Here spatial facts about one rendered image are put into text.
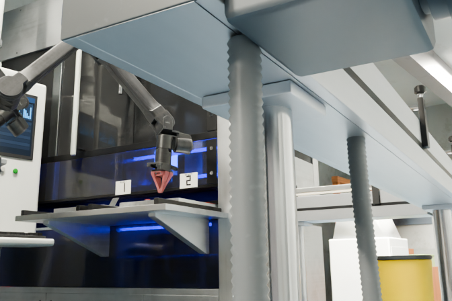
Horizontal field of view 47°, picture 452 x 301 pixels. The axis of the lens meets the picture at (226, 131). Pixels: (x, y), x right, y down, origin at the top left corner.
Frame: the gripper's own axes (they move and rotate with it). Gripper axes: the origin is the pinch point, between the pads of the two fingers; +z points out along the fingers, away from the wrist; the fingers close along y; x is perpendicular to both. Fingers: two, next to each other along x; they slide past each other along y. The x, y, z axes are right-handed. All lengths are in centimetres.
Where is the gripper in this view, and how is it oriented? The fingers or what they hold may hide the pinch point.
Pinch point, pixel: (160, 191)
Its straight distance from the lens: 183.9
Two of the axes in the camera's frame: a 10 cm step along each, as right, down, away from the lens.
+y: 5.2, 2.5, 8.2
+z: -0.4, 9.6, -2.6
